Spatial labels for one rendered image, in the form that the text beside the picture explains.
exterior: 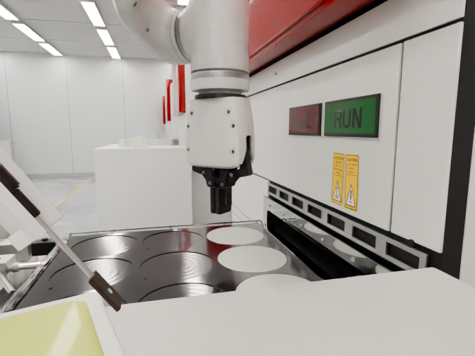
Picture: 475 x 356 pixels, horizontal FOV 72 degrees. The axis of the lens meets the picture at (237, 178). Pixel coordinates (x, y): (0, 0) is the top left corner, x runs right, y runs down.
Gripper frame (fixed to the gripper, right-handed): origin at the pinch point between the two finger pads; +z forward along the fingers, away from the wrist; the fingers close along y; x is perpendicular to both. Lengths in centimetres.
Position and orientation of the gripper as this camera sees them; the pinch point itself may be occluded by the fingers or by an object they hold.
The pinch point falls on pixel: (220, 199)
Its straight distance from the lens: 50.4
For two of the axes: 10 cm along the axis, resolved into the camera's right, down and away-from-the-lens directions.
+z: 0.0, 9.9, 1.4
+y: 8.2, 0.8, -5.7
